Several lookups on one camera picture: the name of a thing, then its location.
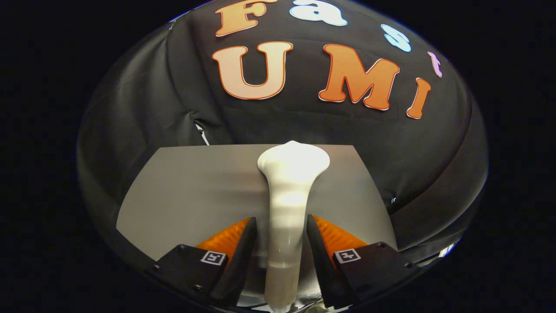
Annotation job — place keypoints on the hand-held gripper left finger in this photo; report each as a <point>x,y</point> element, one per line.
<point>241,261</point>

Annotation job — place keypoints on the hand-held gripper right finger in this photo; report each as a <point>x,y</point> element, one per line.
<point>321,261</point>

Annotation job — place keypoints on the white garment steamer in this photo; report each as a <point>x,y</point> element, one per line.
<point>289,195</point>

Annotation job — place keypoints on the grey drawer cabinet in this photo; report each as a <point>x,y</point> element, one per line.
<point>195,191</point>

